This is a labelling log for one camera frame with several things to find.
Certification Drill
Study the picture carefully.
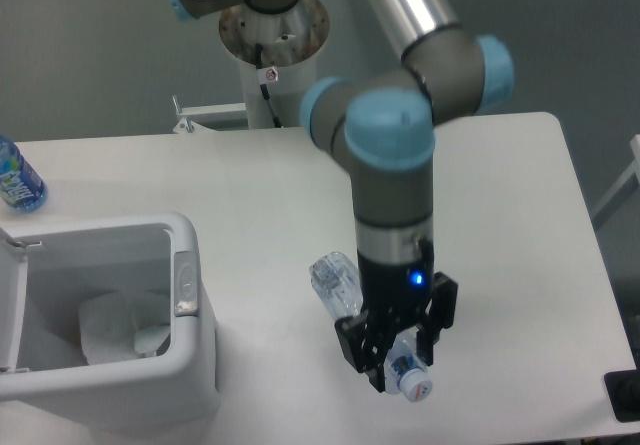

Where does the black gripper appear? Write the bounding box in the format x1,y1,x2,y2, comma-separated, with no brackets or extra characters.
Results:
334,253,458,393

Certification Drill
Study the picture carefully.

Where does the clear plastic bottle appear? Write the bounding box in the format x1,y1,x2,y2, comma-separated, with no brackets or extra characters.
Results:
309,252,433,402

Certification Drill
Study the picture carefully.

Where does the white plastic wrapper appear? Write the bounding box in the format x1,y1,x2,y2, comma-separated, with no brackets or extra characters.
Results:
78,291,171,365

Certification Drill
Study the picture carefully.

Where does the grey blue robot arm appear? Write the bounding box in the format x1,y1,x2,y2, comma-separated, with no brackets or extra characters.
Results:
170,0,515,392

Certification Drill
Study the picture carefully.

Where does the white trash can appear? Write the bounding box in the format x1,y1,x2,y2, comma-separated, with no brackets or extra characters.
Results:
1,213,220,429

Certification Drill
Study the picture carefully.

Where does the black clamp at table edge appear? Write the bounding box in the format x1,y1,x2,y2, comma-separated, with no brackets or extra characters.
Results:
604,369,639,423

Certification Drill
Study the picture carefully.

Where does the blue labelled water bottle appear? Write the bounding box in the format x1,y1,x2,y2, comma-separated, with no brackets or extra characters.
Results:
1,136,48,213

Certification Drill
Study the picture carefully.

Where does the black cable on pedestal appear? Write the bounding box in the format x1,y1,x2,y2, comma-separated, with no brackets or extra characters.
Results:
254,42,284,129

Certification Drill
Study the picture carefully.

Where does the white frame at right edge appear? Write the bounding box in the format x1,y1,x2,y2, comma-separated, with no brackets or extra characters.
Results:
591,134,639,230

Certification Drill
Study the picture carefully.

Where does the white pedestal base frame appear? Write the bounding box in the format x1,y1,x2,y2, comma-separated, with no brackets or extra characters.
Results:
172,95,248,134

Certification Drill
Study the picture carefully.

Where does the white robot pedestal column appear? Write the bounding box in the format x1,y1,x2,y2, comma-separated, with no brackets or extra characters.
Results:
219,0,330,129

